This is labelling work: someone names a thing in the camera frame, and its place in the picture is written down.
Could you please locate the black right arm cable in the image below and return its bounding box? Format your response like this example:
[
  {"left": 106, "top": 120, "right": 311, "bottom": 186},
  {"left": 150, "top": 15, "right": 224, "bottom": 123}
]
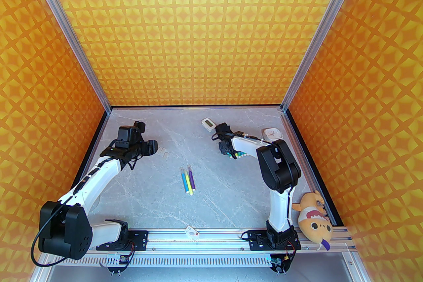
[{"left": 211, "top": 130, "right": 294, "bottom": 231}]

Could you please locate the yellow marker pen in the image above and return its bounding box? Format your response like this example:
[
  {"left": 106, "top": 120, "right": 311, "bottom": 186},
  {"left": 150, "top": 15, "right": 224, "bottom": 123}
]
[{"left": 184, "top": 172, "right": 195, "bottom": 196}]

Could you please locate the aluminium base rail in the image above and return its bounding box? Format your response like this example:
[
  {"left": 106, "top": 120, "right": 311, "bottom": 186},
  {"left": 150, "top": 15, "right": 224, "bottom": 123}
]
[{"left": 45, "top": 228, "right": 358, "bottom": 254}]

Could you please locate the white slotted cable duct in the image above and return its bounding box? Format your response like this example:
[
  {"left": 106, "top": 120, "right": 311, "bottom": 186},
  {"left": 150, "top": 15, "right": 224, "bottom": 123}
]
[{"left": 50, "top": 253, "right": 285, "bottom": 269}]

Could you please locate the orange plush toy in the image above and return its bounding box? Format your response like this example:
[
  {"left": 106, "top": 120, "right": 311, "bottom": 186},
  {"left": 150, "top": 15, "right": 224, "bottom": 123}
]
[{"left": 292, "top": 191, "right": 333, "bottom": 252}]

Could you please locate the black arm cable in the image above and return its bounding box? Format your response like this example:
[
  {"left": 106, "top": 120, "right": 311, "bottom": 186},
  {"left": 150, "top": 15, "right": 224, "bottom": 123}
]
[
  {"left": 31, "top": 155, "right": 139, "bottom": 267},
  {"left": 211, "top": 130, "right": 294, "bottom": 231}
]

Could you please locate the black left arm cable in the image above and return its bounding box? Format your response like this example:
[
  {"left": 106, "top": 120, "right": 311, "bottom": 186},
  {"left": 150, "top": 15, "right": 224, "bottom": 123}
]
[{"left": 31, "top": 155, "right": 139, "bottom": 267}]

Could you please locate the aluminium frame post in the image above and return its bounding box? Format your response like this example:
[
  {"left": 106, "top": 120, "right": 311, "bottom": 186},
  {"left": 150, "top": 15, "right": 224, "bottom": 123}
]
[
  {"left": 18, "top": 0, "right": 112, "bottom": 113},
  {"left": 281, "top": 0, "right": 372, "bottom": 113}
]

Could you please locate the clear tape roll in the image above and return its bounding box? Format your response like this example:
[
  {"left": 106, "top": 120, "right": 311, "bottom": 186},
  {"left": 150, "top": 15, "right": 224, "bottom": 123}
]
[{"left": 87, "top": 191, "right": 100, "bottom": 212}]

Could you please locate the white alarm clock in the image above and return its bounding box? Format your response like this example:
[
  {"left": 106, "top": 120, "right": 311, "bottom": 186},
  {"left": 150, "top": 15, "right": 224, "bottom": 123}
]
[{"left": 263, "top": 128, "right": 284, "bottom": 142}]

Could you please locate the purple marker pen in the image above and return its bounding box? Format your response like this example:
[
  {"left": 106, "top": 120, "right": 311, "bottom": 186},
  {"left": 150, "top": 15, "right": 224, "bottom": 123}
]
[{"left": 187, "top": 164, "right": 196, "bottom": 191}]

